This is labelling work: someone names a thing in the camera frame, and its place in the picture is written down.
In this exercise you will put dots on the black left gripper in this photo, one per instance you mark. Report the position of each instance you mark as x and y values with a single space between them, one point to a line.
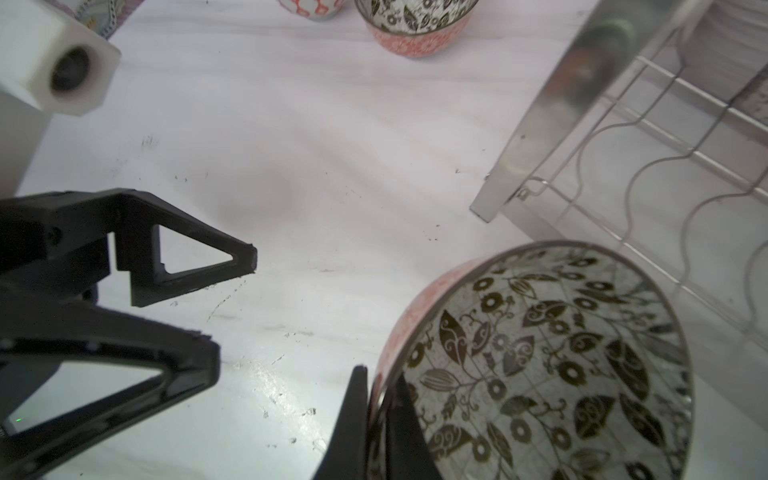
74 374

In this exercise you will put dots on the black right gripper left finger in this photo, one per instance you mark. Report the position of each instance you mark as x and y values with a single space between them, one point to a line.
345 457

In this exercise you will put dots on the dark speckled bowl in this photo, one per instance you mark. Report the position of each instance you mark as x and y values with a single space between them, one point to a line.
415 28

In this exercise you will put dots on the blue pattern bowl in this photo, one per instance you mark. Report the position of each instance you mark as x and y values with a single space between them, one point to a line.
315 10

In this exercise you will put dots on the two-tier steel dish rack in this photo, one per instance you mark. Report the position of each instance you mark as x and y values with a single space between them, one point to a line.
618 149

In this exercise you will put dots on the green leaf pattern bowl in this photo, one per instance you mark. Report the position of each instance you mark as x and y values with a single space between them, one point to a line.
552 360

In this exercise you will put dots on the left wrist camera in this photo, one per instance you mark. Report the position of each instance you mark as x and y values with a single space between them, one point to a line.
56 55

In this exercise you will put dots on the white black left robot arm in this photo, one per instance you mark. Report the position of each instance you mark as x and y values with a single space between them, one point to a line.
18 150

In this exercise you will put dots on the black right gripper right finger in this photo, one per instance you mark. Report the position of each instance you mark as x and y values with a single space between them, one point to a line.
407 454

